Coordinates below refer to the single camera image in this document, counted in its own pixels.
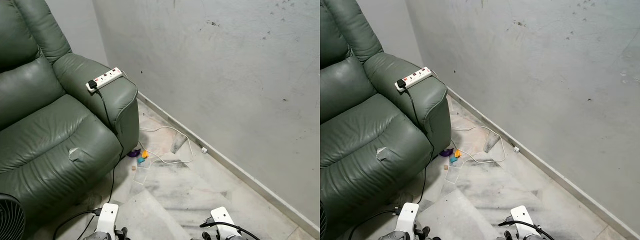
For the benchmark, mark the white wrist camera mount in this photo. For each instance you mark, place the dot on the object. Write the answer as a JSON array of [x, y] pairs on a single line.
[[107, 217], [407, 217], [522, 219], [223, 220]]

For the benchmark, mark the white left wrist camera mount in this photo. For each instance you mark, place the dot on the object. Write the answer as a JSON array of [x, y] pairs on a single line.
[[107, 217], [407, 217]]

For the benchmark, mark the green leather armchair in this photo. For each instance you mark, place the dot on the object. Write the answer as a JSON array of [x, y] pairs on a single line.
[[45, 125], [365, 125]]

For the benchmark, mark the black mains plug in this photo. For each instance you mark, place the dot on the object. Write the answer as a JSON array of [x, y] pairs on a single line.
[[401, 83], [92, 84]]

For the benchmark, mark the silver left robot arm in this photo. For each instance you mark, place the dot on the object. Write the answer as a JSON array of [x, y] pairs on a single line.
[[97, 236], [395, 236]]

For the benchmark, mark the black fan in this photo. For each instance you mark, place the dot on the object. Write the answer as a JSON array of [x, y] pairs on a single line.
[[321, 222], [11, 220]]

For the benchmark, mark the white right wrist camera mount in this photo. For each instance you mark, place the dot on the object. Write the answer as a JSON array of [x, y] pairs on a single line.
[[522, 219], [223, 220]]

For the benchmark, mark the orange and teal toy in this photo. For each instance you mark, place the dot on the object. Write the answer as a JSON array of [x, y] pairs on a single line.
[[142, 159], [454, 158]]

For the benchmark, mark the small purple object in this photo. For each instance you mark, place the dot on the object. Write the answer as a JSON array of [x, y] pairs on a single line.
[[133, 154], [445, 153]]

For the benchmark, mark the white power strip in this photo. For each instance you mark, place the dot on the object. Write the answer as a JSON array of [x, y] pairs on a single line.
[[417, 77], [107, 78]]

